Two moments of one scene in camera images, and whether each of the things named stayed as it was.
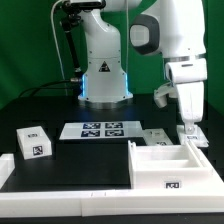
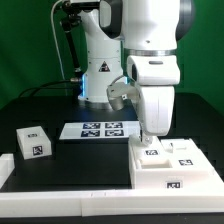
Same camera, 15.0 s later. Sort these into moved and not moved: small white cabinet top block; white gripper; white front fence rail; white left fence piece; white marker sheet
Moved: white gripper
Not moved: small white cabinet top block; white left fence piece; white front fence rail; white marker sheet
